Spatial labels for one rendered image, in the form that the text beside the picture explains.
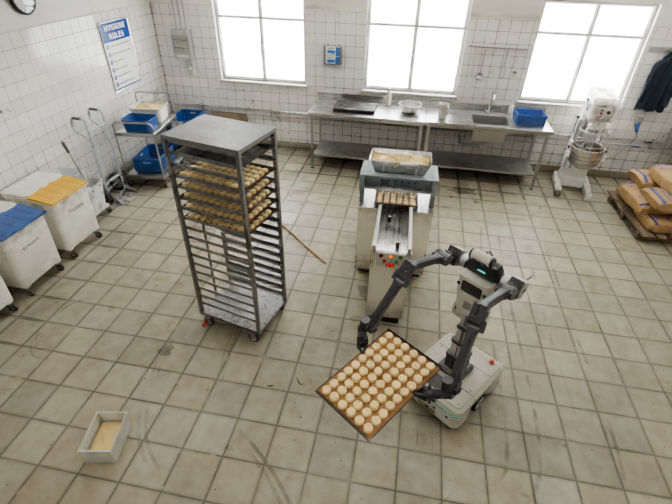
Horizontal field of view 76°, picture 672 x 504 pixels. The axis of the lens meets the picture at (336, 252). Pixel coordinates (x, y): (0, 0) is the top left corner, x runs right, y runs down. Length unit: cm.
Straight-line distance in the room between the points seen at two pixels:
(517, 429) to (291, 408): 170
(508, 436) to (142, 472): 259
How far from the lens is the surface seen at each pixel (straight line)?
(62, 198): 530
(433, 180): 407
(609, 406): 420
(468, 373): 357
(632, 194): 671
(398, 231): 388
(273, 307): 409
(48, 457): 385
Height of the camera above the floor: 294
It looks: 36 degrees down
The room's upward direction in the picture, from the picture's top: 1 degrees clockwise
